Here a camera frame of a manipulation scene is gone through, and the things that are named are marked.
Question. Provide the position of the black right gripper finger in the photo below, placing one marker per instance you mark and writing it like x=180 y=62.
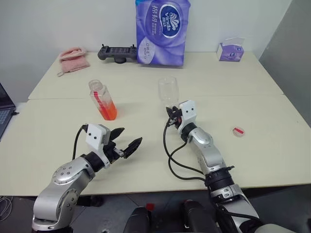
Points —
x=170 y=111
x=178 y=112

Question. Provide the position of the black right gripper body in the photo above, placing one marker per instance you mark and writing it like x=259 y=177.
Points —
x=175 y=121

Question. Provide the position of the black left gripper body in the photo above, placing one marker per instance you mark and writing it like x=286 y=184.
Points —
x=112 y=151

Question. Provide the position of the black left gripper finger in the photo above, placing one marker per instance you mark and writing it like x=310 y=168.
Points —
x=117 y=134
x=132 y=146

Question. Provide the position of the clear plastic cup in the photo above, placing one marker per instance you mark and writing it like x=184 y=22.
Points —
x=167 y=89

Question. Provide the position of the bottle with orange liquid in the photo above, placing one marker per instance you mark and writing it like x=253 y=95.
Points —
x=107 y=109

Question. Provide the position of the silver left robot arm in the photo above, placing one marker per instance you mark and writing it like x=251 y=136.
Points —
x=65 y=174

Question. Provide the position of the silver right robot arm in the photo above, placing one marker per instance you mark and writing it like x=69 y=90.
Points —
x=209 y=148

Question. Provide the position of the small red block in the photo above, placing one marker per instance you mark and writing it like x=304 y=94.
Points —
x=150 y=207

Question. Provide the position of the dark rounded shape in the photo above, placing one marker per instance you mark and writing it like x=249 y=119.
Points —
x=141 y=221
x=196 y=217

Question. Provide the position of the large purple tissue pack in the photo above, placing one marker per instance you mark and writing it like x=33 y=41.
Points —
x=160 y=36

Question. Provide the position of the small purple tissue box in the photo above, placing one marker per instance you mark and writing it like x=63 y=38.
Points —
x=229 y=53

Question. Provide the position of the dark grey handheld controller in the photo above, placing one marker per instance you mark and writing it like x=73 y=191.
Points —
x=114 y=53

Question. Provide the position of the pink towel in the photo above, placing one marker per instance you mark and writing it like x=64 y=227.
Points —
x=73 y=60

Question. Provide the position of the dark laptop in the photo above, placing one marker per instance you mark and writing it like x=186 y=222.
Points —
x=5 y=109

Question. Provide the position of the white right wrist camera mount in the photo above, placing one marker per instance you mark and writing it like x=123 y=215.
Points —
x=188 y=114

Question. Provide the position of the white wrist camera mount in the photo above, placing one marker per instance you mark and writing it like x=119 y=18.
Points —
x=188 y=114
x=94 y=137

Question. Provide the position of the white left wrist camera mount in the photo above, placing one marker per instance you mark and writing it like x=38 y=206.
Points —
x=94 y=137

